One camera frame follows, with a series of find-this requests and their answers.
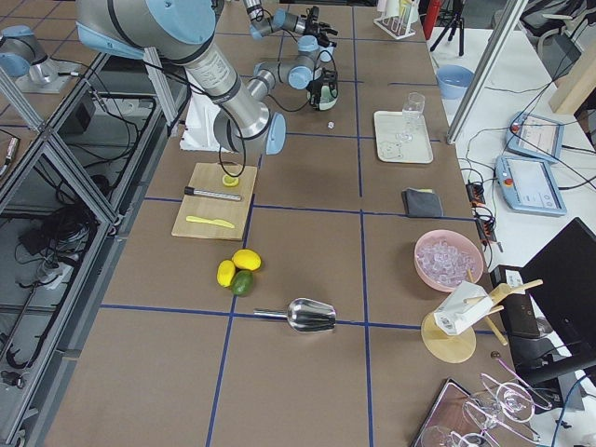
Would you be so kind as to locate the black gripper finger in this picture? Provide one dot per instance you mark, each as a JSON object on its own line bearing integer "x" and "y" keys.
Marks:
{"x": 314, "y": 95}
{"x": 332, "y": 93}
{"x": 325, "y": 33}

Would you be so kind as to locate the green ceramic bowl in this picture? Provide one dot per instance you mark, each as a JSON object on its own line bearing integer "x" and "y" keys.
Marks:
{"x": 322, "y": 97}

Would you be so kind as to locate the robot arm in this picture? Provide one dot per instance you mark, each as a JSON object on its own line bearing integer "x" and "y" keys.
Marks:
{"x": 264, "y": 24}
{"x": 182, "y": 33}

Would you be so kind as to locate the blue bowl with fork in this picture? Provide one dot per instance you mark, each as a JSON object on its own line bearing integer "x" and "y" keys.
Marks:
{"x": 453, "y": 81}

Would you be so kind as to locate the pink bowl of ice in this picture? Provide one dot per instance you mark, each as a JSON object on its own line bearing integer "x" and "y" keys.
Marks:
{"x": 443, "y": 259}

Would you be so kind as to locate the metal ice scoop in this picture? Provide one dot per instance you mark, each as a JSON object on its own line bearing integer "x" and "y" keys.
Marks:
{"x": 304, "y": 315}

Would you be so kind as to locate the clear wine glass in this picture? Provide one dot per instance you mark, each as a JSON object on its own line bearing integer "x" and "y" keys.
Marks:
{"x": 412, "y": 111}

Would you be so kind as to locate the cream bear tray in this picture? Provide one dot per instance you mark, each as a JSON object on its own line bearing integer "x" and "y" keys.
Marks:
{"x": 388, "y": 148}

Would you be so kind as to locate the halved lemon slice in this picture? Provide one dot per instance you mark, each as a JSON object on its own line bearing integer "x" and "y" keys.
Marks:
{"x": 230, "y": 181}

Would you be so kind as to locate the grey folded cloth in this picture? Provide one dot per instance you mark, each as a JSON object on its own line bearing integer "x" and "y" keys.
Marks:
{"x": 421, "y": 203}

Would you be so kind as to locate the wooden cutting board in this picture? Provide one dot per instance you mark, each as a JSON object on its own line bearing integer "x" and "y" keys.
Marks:
{"x": 232, "y": 204}

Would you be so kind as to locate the yellow plastic knife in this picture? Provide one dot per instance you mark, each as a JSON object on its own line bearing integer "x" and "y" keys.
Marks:
{"x": 217, "y": 222}

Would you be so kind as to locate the yellow lemon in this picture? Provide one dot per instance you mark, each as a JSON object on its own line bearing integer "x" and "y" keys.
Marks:
{"x": 225, "y": 273}
{"x": 246, "y": 259}

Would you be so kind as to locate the blue teach pendant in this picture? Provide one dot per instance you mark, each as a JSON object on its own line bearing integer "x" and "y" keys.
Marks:
{"x": 528, "y": 186}
{"x": 535, "y": 136}

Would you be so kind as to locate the green lime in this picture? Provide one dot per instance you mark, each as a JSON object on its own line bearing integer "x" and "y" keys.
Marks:
{"x": 242, "y": 283}

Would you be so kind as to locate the wooden cup stand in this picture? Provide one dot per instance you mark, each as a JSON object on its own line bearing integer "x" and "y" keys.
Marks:
{"x": 448, "y": 333}

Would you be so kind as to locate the black monitor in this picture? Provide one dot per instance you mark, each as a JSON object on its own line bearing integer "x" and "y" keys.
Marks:
{"x": 566, "y": 265}

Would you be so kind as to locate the white wire cup rack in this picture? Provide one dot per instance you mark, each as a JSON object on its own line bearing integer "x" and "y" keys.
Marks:
{"x": 397, "y": 17}

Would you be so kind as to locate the black camera tripod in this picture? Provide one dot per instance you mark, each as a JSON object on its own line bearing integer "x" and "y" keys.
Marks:
{"x": 455, "y": 25}

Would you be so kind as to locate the aluminium frame post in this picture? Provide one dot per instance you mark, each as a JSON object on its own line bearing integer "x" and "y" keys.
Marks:
{"x": 495, "y": 45}

